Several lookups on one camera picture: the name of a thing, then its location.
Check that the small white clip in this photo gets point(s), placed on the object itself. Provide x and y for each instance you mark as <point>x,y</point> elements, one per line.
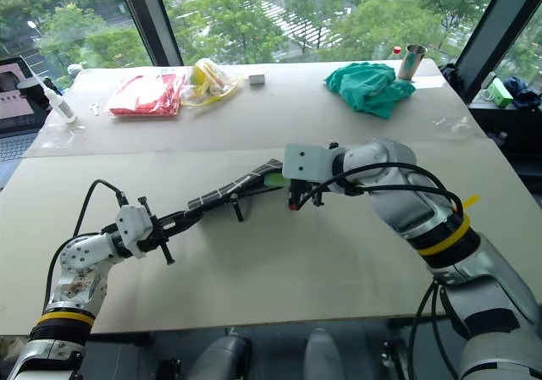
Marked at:
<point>95,109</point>

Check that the small grey box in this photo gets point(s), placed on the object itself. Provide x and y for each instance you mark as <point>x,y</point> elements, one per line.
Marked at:
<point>256,79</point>

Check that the dark blue cloth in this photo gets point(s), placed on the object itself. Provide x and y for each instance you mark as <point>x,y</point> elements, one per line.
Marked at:
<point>523,92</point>

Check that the yellow zip tie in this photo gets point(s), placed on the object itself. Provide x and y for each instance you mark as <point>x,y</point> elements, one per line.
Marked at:
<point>471,201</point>

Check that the metal cup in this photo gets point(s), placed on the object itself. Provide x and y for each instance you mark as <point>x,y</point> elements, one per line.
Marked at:
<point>411,62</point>

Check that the white squeeze bottle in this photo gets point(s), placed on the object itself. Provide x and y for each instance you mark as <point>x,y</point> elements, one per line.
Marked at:
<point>59,105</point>

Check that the black grid pouch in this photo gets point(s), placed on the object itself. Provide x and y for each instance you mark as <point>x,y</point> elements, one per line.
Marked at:
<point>237,187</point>

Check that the green box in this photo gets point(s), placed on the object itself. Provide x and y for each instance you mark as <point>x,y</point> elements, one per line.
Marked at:
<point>501,92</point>

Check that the red white packaged bag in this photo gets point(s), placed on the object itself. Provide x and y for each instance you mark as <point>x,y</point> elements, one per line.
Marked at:
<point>144,96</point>

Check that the black bag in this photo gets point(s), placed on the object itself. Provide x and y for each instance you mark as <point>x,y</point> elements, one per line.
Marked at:
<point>449,79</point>

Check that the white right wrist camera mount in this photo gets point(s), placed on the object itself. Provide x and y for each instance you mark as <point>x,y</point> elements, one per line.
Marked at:
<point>305,160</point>

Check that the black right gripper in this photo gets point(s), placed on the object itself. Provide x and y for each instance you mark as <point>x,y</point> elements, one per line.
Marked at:
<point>307,185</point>

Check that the grey laptop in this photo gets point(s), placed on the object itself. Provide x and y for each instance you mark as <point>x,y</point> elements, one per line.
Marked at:
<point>17,113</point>

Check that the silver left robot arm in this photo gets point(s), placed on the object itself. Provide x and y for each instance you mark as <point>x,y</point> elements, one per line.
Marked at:
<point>80,261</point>

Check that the green highlighter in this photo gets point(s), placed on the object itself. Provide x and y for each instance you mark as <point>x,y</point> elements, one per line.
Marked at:
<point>275,180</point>

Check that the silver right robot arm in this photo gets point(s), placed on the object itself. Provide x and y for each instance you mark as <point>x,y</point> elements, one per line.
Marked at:
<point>423,194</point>

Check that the yellow clear zip bag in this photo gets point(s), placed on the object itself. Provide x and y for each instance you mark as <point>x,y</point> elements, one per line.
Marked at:
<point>211,84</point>

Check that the green cloth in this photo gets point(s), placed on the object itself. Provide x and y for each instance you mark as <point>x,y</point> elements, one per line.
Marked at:
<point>368,88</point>

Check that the clear plastic wrapper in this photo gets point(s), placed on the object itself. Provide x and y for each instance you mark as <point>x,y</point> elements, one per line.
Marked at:
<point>459,126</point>

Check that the dark window frame pillar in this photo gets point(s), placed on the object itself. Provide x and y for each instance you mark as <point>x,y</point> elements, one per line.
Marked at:
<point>495,24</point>
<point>148,16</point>

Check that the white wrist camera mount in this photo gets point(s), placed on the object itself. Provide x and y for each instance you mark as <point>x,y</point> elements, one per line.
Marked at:
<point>133,227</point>
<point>305,160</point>

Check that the red capped bottle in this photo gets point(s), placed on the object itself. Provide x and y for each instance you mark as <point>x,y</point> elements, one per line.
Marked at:
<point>396,51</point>

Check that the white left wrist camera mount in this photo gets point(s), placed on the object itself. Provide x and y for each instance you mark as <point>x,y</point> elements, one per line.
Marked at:
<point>133,227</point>

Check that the dark rounded shape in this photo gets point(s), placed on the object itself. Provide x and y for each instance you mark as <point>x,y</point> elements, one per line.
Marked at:
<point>322,354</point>
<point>220,359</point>

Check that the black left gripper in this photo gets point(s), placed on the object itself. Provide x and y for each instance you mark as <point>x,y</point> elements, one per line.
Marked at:
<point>163,240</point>

